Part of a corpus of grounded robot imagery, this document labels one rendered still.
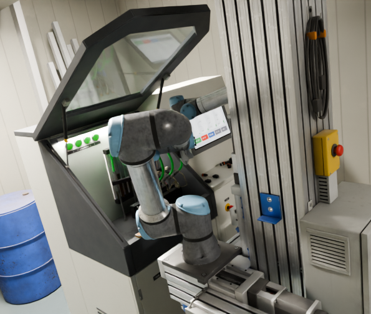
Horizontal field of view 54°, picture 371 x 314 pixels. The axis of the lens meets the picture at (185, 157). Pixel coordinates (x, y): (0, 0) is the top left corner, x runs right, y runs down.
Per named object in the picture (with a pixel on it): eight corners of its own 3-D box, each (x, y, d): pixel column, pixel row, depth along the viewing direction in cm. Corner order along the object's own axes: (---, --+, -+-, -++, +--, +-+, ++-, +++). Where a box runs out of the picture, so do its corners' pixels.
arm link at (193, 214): (214, 235, 133) (209, 201, 129) (178, 242, 133) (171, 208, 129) (211, 220, 144) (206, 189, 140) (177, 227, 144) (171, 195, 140)
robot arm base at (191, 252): (229, 248, 141) (225, 226, 138) (203, 270, 131) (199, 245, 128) (199, 239, 151) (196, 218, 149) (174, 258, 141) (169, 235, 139)
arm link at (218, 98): (289, 85, 150) (184, 127, 168) (289, 81, 160) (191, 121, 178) (279, 58, 147) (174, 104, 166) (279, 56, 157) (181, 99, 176)
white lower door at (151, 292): (161, 384, 198) (134, 276, 179) (158, 382, 200) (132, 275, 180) (231, 311, 242) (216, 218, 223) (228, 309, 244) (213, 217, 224)
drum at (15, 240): (50, 260, 369) (26, 184, 345) (78, 277, 330) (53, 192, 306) (-6, 291, 332) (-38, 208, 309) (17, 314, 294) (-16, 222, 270)
